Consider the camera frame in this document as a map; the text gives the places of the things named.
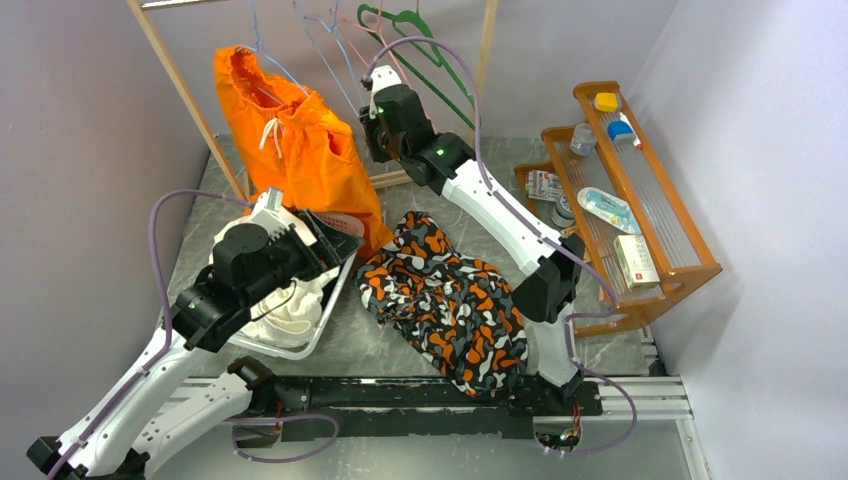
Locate white shorts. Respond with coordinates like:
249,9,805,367
209,213,343,350

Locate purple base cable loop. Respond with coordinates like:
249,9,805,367
230,413,340,465

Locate small plastic bottle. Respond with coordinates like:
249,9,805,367
569,122,597,157

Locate red white marker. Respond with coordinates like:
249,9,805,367
618,111,642,150

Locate green plastic hanger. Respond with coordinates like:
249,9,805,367
355,3,475,130

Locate orange wooden shelf rack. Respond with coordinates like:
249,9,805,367
514,81,722,337

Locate patterned dark shorts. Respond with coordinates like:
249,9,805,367
355,211,529,397

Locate yellow sponge block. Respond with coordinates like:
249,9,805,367
592,92,621,113

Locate wooden clothes rack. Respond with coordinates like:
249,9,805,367
126,0,499,200

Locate snack packet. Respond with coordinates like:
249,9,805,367
525,170,563,202

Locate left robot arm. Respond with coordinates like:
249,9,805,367
26,188,365,479

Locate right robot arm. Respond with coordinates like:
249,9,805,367
359,65,584,414

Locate blue eraser block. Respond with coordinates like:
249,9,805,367
606,120,632,143

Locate white red box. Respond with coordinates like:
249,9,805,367
613,235,660,290

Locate pink hanger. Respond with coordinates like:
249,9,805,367
331,1,388,67

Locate orange shorts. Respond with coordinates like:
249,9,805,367
213,46,394,257

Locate white plastic basket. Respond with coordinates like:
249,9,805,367
213,214,355,360

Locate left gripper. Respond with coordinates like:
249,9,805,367
242,207,365,305

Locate blue wire hanger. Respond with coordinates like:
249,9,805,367
292,0,363,114
246,0,310,95

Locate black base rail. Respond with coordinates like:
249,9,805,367
243,375,603,441

